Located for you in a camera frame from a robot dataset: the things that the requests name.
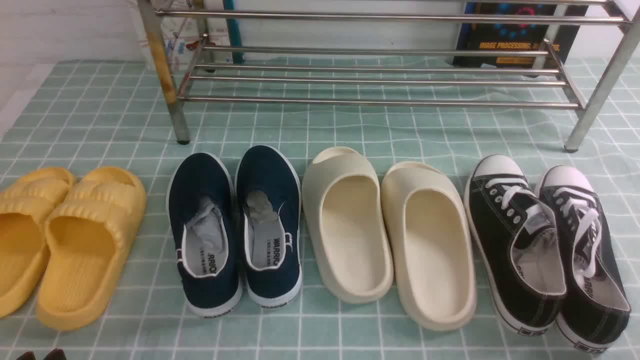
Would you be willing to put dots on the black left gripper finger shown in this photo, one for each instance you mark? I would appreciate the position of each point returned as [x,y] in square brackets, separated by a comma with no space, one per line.
[27,356]

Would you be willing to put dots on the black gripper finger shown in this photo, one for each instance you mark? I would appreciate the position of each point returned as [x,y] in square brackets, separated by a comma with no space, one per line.
[56,354]

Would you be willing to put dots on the left cream foam slipper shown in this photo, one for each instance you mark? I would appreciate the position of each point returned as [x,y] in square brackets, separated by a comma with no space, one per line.
[342,207]

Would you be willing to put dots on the dark image processing book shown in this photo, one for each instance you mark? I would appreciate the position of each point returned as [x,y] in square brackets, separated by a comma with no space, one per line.
[514,36]

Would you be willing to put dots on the steel shoe rack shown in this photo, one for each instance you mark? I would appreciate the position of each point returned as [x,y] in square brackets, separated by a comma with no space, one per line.
[202,66]

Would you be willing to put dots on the right cream foam slipper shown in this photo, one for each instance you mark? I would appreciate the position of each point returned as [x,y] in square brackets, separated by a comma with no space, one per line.
[426,224]

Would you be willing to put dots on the left yellow foam slipper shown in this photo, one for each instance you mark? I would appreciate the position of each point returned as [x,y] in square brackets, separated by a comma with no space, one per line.
[24,253]

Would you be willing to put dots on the patterned bag behind rack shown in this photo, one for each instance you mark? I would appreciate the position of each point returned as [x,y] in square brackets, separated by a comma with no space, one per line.
[182,35]

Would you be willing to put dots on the teal pole behind rack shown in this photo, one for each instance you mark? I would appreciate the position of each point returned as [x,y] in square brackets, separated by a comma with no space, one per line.
[234,34]

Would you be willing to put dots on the left black canvas sneaker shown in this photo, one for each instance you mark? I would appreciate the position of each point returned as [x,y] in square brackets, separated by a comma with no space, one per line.
[516,235]

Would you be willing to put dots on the navy canvas shoe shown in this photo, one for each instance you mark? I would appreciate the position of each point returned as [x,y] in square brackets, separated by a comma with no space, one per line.
[201,206]
[268,192]

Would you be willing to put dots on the cream foam slipper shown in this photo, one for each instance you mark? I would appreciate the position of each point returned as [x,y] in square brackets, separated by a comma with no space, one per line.
[342,207]
[426,224]

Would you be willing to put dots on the yellow foam slipper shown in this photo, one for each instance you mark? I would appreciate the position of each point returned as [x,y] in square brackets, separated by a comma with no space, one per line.
[24,253]
[90,235]

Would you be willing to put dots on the right black canvas sneaker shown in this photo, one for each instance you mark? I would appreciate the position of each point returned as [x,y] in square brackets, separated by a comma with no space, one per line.
[596,310]

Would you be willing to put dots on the black canvas sneaker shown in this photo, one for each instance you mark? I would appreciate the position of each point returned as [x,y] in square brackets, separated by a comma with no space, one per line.
[596,310]
[516,235]

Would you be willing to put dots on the right yellow foam slipper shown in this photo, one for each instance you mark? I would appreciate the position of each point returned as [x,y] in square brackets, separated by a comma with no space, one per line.
[90,235]

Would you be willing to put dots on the green checked floor mat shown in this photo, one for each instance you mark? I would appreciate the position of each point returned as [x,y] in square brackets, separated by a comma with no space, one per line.
[82,115]

